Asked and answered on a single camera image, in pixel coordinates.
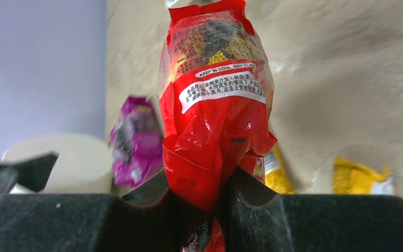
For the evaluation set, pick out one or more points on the yellow candy bag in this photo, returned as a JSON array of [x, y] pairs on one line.
[[275, 174], [356, 178]]

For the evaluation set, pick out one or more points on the red candy bag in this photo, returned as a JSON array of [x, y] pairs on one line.
[[215, 101]]

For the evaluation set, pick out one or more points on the purple candy bag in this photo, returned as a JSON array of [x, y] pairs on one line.
[[136, 143]]

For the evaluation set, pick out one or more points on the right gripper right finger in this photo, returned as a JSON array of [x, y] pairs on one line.
[[259, 219]]

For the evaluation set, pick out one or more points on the yellow candy bag right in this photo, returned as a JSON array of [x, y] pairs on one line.
[[275, 174]]

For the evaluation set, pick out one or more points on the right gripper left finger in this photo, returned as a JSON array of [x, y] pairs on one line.
[[142, 220]]

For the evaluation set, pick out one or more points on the yellow candy bag front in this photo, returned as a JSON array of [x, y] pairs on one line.
[[356, 178]]

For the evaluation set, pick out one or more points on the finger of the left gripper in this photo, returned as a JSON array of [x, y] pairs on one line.
[[32, 174]]

